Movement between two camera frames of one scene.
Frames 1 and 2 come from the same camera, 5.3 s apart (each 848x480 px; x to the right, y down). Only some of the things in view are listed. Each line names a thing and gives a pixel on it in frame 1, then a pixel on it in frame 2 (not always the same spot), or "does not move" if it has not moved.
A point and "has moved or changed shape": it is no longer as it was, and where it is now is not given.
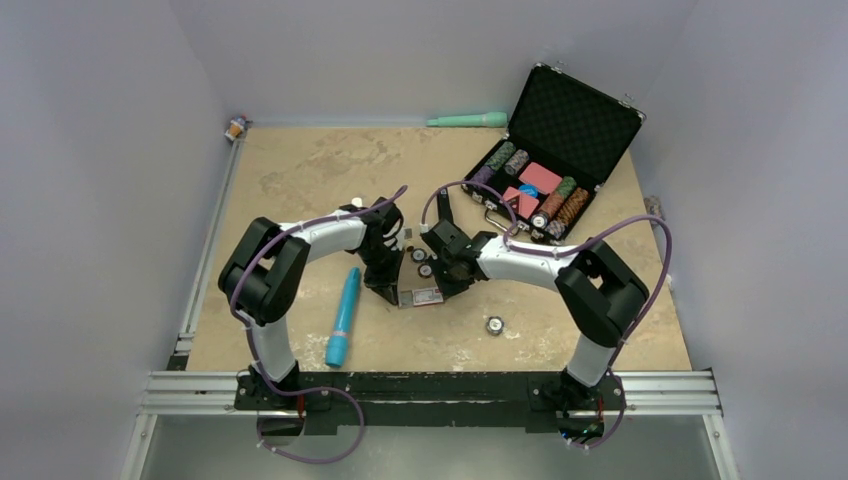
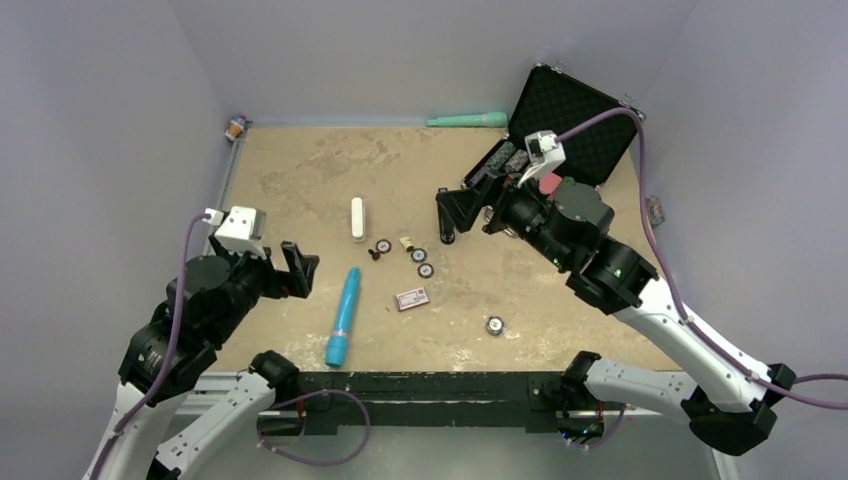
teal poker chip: (418, 255) does not move
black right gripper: (447, 289) -> (462, 206)
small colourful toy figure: (237, 127) does not move
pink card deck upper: (540, 178) does not move
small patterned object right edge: (653, 207) does not move
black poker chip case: (560, 145) does not move
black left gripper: (386, 284) -> (297, 280)
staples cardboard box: (414, 293) has moved or changed shape
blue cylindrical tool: (337, 349) does not move
